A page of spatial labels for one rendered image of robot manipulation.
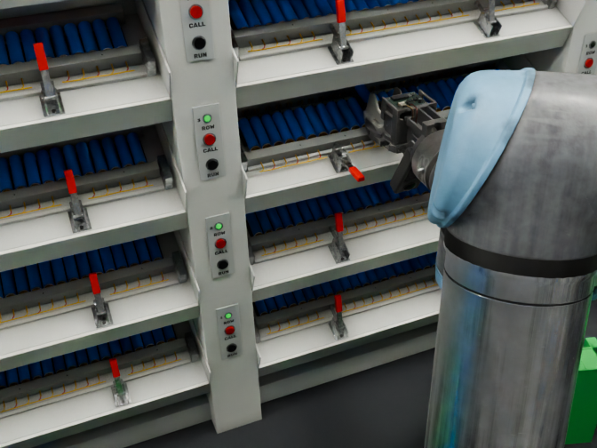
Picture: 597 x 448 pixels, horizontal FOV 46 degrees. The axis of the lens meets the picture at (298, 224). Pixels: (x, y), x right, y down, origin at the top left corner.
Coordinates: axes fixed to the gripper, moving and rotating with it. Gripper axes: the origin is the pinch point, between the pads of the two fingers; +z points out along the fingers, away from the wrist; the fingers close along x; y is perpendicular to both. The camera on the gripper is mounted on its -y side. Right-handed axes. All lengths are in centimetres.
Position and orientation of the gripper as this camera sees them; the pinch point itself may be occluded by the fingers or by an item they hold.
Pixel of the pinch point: (374, 110)
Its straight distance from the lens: 127.0
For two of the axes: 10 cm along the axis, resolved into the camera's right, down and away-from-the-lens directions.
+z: -3.8, -5.5, 7.5
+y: -0.1, -8.0, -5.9
